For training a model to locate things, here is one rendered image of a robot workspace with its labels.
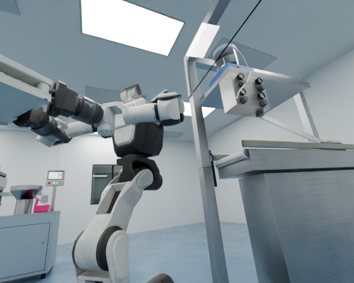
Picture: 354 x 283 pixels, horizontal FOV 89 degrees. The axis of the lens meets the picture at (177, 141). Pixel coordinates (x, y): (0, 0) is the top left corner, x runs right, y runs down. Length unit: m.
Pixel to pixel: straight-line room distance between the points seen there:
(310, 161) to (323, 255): 0.44
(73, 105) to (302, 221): 1.11
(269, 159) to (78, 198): 5.26
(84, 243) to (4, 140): 5.72
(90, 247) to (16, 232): 2.37
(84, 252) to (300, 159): 1.06
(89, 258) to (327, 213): 1.13
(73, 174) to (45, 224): 2.94
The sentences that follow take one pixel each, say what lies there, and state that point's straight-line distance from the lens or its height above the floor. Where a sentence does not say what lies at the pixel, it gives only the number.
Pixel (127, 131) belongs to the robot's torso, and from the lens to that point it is 0.98.
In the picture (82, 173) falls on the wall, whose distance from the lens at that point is 5.83.
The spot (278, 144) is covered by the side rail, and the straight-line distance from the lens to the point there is 1.07.
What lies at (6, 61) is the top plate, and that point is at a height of 1.07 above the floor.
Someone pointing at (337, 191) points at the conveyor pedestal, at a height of 0.70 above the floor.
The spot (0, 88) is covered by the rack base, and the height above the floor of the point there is 1.02.
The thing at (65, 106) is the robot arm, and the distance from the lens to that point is 0.68.
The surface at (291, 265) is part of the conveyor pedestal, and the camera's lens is 1.06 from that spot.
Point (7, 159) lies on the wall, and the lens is 6.21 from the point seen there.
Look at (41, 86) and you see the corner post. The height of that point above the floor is 1.06.
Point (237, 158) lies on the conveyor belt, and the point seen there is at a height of 0.90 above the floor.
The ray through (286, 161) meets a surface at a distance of 1.06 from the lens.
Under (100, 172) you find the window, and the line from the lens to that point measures 5.93.
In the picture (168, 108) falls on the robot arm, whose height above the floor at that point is 1.07.
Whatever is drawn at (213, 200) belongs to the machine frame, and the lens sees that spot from 1.09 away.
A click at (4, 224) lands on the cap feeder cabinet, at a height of 0.66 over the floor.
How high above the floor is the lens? 0.73
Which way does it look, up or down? 19 degrees up
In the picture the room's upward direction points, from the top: 5 degrees counter-clockwise
